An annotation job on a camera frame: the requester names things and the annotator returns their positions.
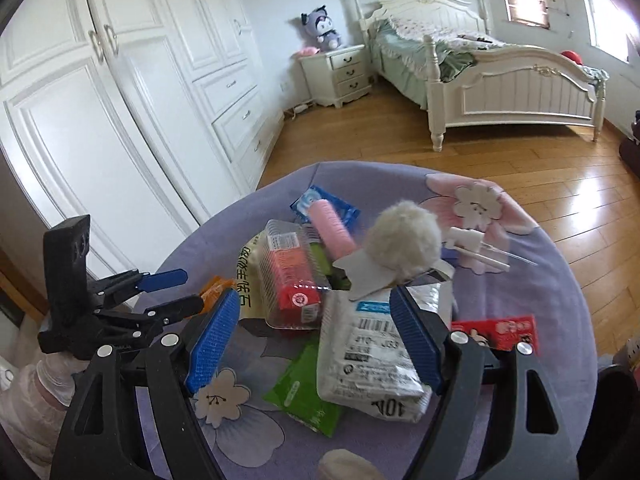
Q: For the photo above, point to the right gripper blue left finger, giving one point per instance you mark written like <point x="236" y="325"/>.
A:
<point x="207" y="336"/>

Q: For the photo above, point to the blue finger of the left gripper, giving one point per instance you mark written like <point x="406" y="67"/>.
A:
<point x="163" y="280"/>
<point x="176" y="310"/>

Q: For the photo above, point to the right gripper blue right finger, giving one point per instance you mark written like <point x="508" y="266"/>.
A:
<point x="422" y="333"/>

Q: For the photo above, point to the orange wrapper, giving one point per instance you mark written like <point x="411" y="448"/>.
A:
<point x="213" y="289"/>

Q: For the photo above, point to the yellow milk powder packet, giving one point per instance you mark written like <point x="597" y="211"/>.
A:
<point x="247" y="282"/>

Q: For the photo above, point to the red cartoon snack box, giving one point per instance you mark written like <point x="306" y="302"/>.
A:
<point x="500" y="333"/>

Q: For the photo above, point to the white fluffy pompom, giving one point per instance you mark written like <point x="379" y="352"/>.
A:
<point x="406" y="239"/>

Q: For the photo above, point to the green solid drink sachet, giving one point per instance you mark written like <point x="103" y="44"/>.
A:
<point x="296" y="393"/>

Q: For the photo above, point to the pink plastic cup stack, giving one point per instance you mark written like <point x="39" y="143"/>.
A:
<point x="333" y="234"/>

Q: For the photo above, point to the blue wet wipe packet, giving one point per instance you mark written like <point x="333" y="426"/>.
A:
<point x="316" y="197"/>

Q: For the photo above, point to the left hand in white glove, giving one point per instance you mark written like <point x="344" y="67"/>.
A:
<point x="34" y="407"/>

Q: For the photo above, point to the right hand in white glove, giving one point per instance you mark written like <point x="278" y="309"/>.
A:
<point x="341" y="464"/>

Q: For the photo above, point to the purple floral table cloth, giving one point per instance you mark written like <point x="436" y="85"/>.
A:
<point x="518" y="414"/>

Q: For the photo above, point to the white wardrobe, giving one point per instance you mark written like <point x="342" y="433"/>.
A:
<point x="150" y="116"/>

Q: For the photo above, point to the white nightstand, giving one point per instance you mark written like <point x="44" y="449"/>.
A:
<point x="338" y="77"/>

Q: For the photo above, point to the pink plush on nightstand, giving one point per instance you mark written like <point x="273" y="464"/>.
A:
<point x="306" y="52"/>

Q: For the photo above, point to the white wooden bed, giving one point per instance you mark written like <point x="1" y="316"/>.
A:
<point x="442" y="55"/>

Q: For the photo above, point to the purple plush toy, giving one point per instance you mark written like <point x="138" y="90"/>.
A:
<point x="319" y="26"/>

